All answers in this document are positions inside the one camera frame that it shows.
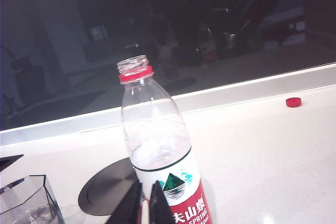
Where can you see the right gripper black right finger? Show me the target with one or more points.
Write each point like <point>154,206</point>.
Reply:
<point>158,208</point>

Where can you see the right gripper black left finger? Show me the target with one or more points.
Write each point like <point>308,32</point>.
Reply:
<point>128,208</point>

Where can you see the clear water bottle red label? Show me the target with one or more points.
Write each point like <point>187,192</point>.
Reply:
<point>155,129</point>

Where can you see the clear faceted glass mug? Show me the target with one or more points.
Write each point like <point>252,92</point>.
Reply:
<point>26,203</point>

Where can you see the red plastic bottle cap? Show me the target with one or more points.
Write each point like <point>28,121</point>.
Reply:
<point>293,102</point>

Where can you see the round dark metal countertop disc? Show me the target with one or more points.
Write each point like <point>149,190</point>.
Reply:
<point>105,190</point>

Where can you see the flat black cooktop panel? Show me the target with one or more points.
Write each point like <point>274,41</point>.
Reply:
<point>9,161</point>

